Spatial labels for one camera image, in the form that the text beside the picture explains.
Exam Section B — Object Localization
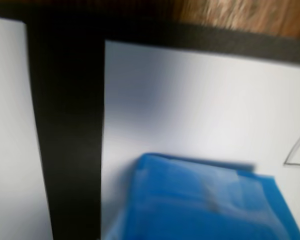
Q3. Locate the white paper marked HOME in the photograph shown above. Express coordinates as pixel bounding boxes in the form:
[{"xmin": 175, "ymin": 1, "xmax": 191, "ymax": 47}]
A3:
[{"xmin": 101, "ymin": 39, "xmax": 300, "ymax": 240}]

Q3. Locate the white paper marked 1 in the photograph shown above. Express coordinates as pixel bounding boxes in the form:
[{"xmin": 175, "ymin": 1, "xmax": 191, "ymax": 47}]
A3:
[{"xmin": 0, "ymin": 16, "xmax": 54, "ymax": 240}]

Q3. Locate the blue paper box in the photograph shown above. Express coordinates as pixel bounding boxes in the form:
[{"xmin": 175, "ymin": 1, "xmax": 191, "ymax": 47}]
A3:
[{"xmin": 101, "ymin": 152, "xmax": 300, "ymax": 240}]

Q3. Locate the dark grey board mat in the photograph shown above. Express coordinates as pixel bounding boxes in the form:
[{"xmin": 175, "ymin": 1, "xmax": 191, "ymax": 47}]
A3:
[{"xmin": 0, "ymin": 0, "xmax": 300, "ymax": 240}]

